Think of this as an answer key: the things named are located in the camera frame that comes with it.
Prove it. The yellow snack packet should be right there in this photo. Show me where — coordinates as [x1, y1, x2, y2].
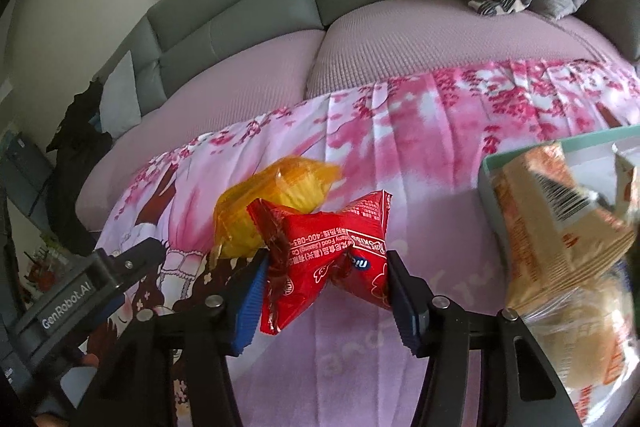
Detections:
[212, 157, 343, 260]

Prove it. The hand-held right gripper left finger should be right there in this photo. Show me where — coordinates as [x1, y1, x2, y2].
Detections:
[70, 248, 271, 427]

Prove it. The white cushion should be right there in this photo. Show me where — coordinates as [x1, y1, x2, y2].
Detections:
[97, 52, 143, 138]

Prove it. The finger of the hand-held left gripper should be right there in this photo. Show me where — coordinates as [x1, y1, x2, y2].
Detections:
[95, 238, 167, 303]

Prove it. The beige wafer packet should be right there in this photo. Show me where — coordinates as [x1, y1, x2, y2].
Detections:
[487, 142, 636, 308]

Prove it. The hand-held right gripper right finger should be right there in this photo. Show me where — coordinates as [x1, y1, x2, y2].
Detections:
[386, 248, 583, 427]

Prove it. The printed blanket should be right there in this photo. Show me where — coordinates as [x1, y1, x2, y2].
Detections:
[85, 57, 640, 427]

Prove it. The black clothing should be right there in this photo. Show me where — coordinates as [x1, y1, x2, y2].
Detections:
[45, 82, 113, 258]

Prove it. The dark storage rack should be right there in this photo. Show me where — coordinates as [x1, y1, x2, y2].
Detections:
[0, 129, 56, 233]

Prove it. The teal cardboard box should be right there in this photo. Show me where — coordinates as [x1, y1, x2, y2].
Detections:
[477, 124, 640, 218]

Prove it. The red flower print snack packet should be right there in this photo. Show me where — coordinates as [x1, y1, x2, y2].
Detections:
[246, 189, 393, 337]

